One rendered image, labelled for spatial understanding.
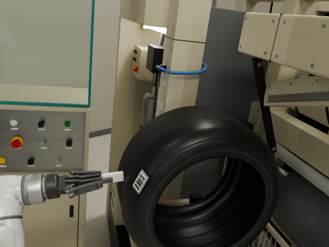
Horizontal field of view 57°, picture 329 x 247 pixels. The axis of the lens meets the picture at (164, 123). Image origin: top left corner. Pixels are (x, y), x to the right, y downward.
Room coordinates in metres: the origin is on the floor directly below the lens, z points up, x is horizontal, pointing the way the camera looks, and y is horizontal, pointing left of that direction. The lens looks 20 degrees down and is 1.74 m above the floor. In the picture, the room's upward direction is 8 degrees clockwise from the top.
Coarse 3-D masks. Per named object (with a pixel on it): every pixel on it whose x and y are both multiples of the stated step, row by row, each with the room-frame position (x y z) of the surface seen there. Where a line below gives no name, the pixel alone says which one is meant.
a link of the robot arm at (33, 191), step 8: (24, 176) 0.77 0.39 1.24; (32, 176) 0.78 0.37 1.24; (40, 176) 0.78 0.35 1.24; (24, 184) 0.75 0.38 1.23; (32, 184) 0.75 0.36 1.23; (40, 184) 0.76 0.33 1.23; (24, 192) 0.74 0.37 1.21; (32, 192) 0.74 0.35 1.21; (40, 192) 0.75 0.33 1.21; (24, 200) 0.73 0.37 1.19; (32, 200) 0.74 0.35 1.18; (40, 200) 0.75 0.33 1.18
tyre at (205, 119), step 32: (160, 128) 0.91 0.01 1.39; (192, 128) 0.86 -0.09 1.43; (224, 128) 0.87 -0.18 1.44; (128, 160) 0.89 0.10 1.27; (160, 160) 0.80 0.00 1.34; (192, 160) 0.80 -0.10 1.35; (256, 160) 0.87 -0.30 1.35; (128, 192) 0.80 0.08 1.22; (160, 192) 0.78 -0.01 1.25; (224, 192) 1.14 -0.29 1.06; (256, 192) 1.05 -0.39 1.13; (128, 224) 0.79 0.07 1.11; (160, 224) 1.04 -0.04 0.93; (192, 224) 1.08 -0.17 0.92; (224, 224) 1.04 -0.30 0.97; (256, 224) 0.89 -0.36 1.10
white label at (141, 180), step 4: (140, 172) 0.79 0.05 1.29; (140, 176) 0.79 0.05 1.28; (144, 176) 0.77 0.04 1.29; (136, 180) 0.79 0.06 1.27; (140, 180) 0.78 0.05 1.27; (144, 180) 0.77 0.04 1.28; (136, 184) 0.78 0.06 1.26; (140, 184) 0.77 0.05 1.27; (144, 184) 0.76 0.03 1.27; (136, 188) 0.77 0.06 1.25; (140, 188) 0.76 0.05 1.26
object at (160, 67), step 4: (204, 64) 1.24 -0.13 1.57; (160, 68) 1.19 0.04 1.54; (164, 68) 1.21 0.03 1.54; (204, 68) 1.20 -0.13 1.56; (168, 72) 1.15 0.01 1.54; (172, 72) 1.15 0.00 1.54; (176, 72) 1.15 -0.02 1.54; (180, 72) 1.16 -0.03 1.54; (184, 72) 1.16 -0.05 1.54; (188, 72) 1.16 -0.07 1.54; (192, 72) 1.17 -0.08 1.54; (196, 72) 1.17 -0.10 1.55; (200, 72) 1.18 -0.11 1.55
